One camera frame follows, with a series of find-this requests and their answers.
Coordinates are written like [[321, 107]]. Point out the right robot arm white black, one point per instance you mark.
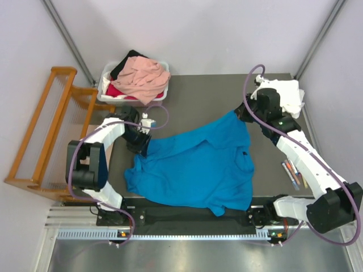
[[335, 202]]

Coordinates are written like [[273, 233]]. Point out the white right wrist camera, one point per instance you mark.
[[262, 83]]

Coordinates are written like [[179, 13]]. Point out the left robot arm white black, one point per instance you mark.
[[108, 202]]

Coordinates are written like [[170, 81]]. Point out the folded white t shirts stack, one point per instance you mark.
[[291, 96]]

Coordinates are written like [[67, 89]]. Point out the wooden drying rack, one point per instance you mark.
[[63, 113]]

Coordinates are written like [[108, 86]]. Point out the markers on table edge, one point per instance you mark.
[[295, 177]]

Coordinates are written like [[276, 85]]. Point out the red t shirt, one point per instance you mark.
[[115, 93]]

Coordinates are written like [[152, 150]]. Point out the black t shirt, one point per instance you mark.
[[115, 72]]

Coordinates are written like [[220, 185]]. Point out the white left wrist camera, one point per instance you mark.
[[146, 123]]

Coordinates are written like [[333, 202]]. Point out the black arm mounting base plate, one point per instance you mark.
[[155, 218]]

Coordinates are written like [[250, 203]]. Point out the blue t shirt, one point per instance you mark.
[[209, 167]]

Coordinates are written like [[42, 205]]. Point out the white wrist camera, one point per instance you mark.
[[262, 83], [146, 123]]

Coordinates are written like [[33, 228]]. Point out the pink cardboard sheet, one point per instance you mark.
[[109, 150]]

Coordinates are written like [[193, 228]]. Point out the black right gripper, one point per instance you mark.
[[241, 113]]

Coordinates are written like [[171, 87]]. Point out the pink t shirt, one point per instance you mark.
[[142, 78]]

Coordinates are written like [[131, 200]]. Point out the white slotted cable duct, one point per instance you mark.
[[118, 235]]

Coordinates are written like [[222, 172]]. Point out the white plastic laundry bin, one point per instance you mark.
[[105, 80]]

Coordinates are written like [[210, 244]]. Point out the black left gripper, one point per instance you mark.
[[140, 144]]

